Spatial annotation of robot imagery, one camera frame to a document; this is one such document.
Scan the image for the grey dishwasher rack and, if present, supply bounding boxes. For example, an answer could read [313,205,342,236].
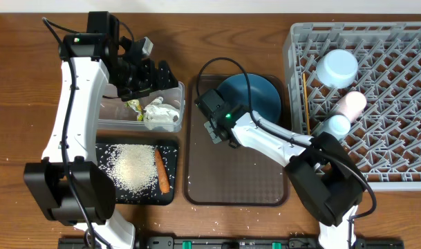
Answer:
[283,22,421,191]

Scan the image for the wooden chopstick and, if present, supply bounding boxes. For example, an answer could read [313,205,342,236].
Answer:
[302,73,311,135]

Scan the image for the orange carrot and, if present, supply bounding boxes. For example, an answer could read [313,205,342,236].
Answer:
[154,149,170,194]

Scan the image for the brown plastic tray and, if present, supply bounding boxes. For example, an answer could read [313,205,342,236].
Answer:
[183,80,290,207]

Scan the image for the dark blue plate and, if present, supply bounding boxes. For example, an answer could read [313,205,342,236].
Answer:
[217,73,281,124]

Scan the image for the white napkin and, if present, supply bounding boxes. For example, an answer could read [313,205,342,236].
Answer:
[143,97,180,132]

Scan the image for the clear plastic bin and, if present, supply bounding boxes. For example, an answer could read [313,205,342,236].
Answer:
[98,82,185,133]

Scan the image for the white rice pile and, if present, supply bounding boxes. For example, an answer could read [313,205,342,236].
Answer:
[100,144,158,194]

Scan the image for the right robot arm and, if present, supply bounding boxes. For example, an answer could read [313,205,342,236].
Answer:
[194,71,369,248]

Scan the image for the light blue cup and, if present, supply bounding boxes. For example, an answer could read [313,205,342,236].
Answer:
[315,114,351,140]

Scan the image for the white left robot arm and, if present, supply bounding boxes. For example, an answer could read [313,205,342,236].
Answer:
[24,11,178,248]

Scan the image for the pink cup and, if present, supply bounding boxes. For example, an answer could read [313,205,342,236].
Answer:
[335,91,367,123]

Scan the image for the green food wrapper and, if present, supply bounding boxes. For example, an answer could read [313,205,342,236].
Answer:
[125,100,144,121]

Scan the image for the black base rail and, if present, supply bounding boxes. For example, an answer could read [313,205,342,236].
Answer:
[57,236,404,249]

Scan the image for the black plastic tray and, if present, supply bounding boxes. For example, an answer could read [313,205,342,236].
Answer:
[95,136,179,205]

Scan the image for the light blue bowl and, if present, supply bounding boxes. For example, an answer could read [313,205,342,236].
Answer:
[316,49,358,89]

